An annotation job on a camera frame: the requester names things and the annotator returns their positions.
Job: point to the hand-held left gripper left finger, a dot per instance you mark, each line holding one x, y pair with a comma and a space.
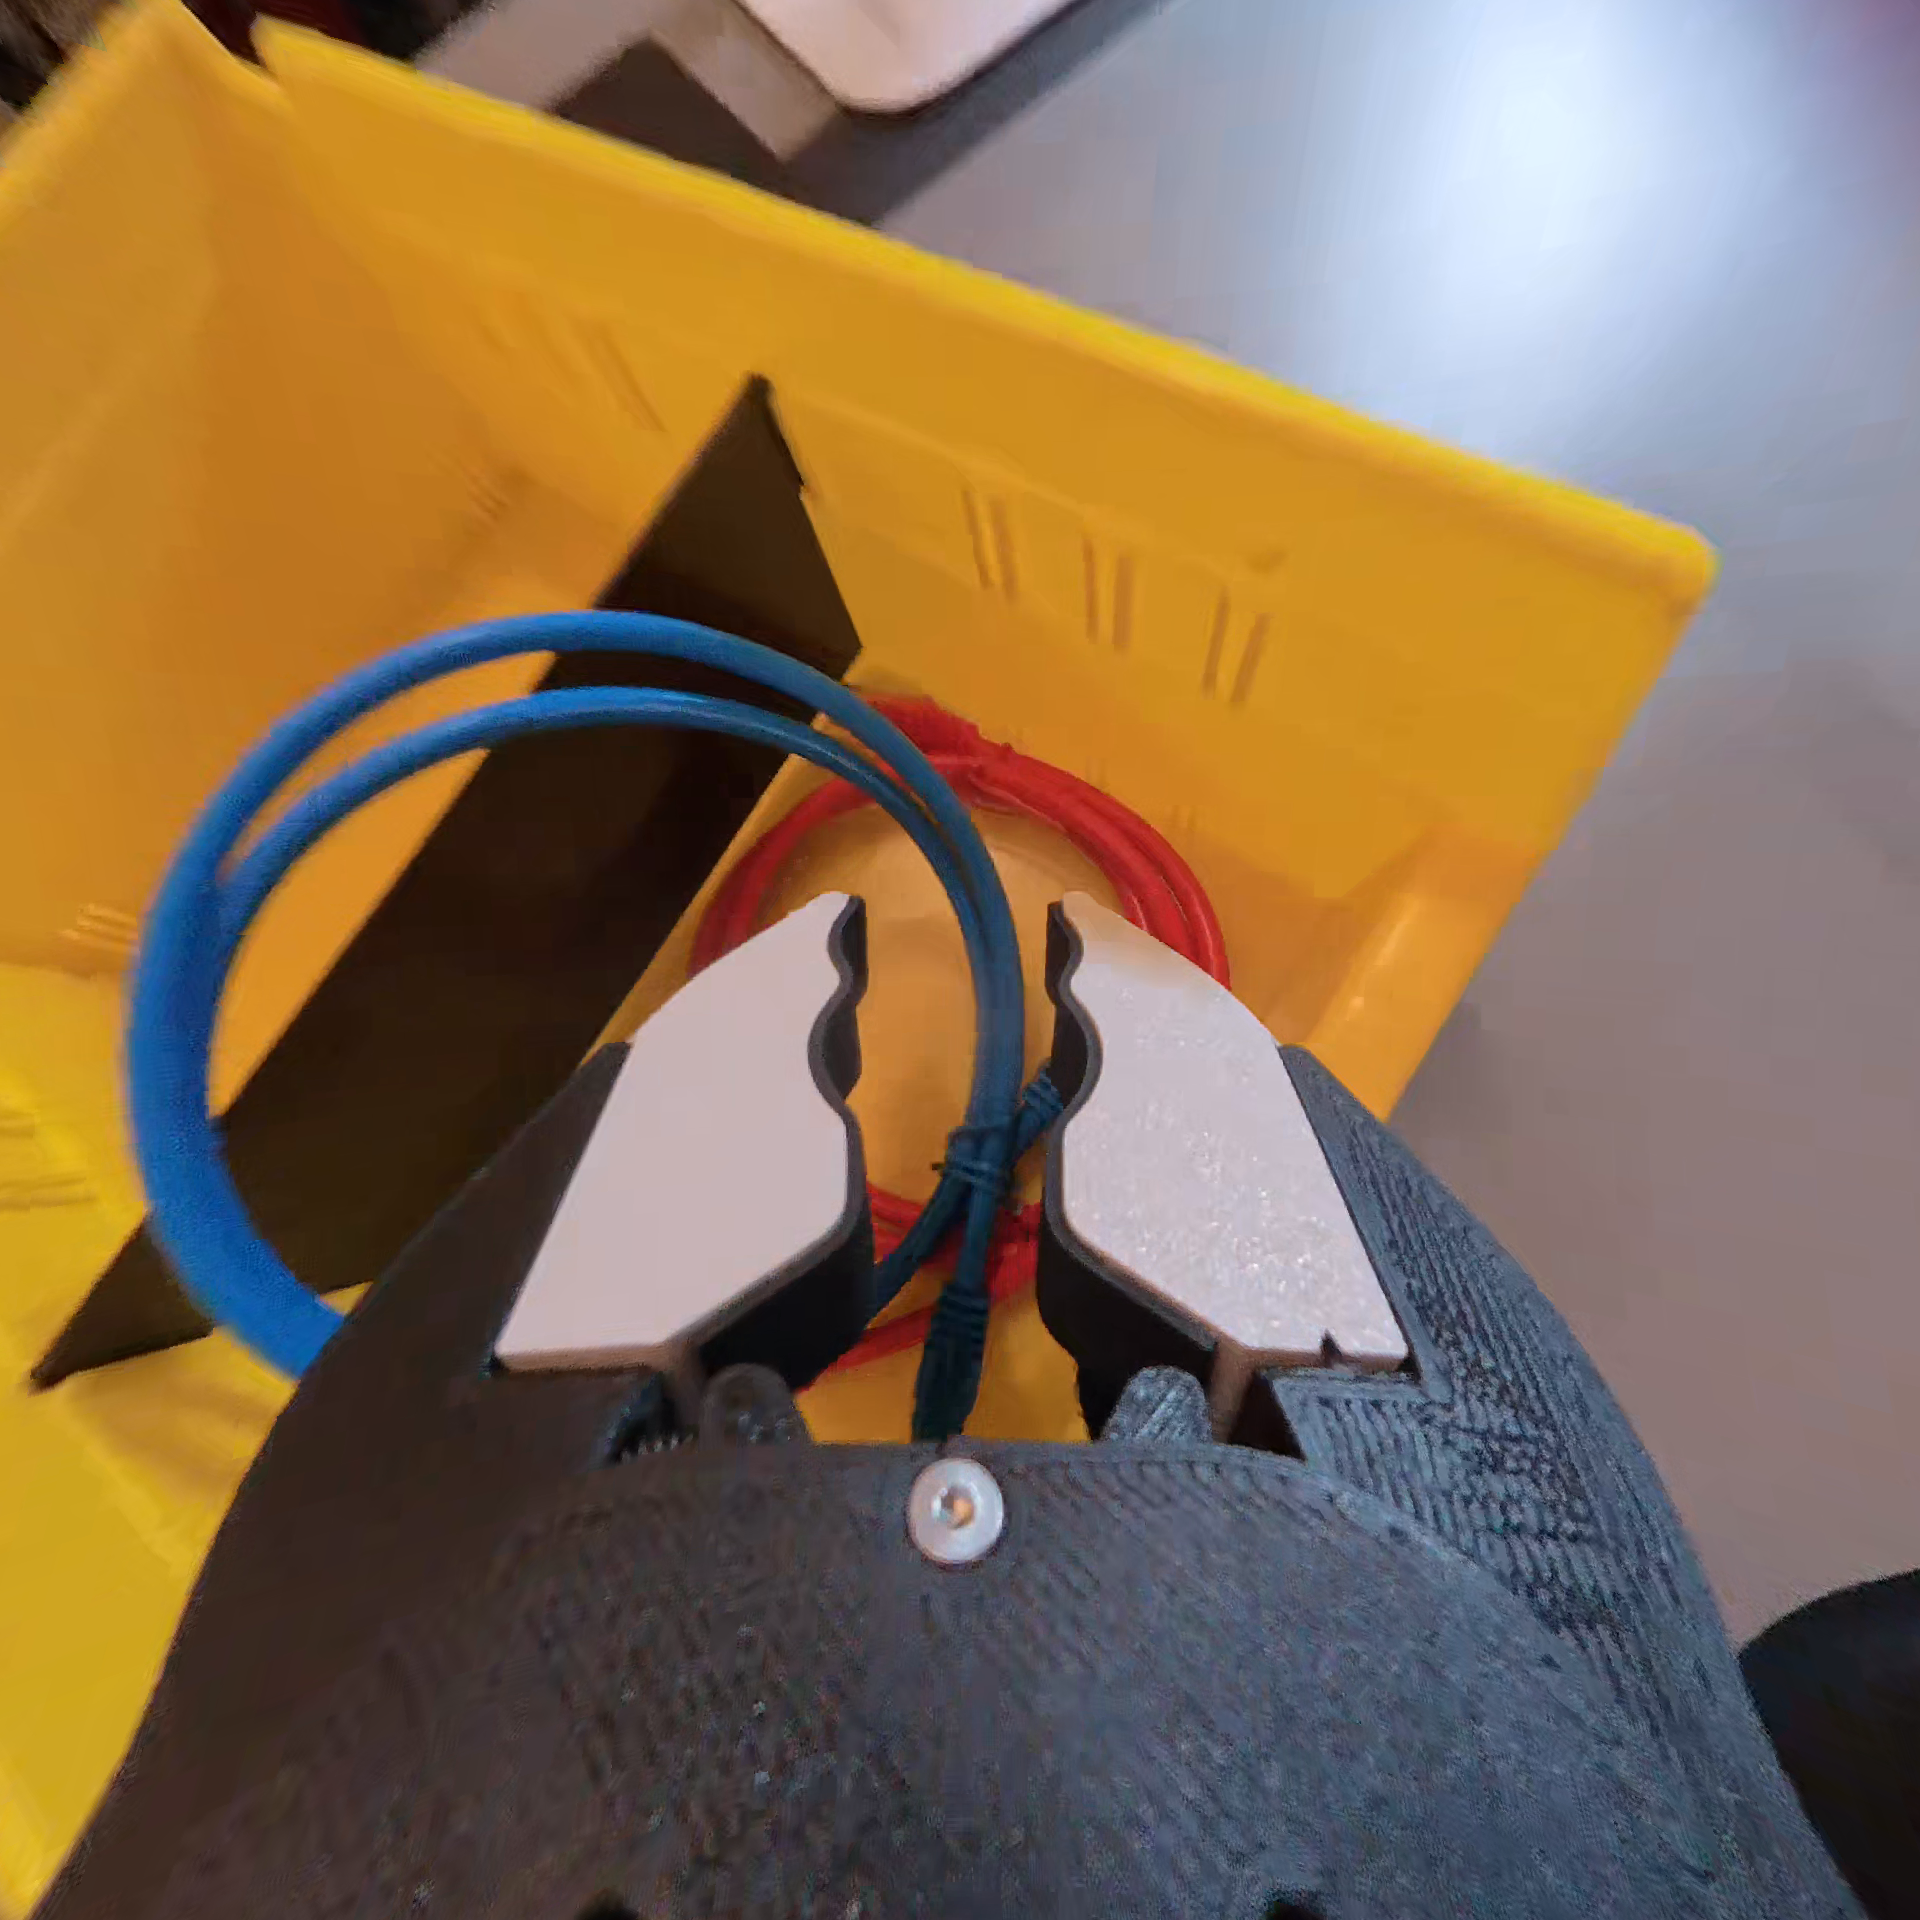
705, 1187

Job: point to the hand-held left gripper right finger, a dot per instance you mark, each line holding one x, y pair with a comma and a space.
1201, 1168

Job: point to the yellow plastic bin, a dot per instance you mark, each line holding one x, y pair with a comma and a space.
303, 524

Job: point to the black bin divider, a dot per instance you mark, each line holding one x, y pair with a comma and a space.
494, 931

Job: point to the dark cloth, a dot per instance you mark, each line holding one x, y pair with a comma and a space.
1846, 1754

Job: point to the white flat object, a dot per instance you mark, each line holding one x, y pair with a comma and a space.
899, 53

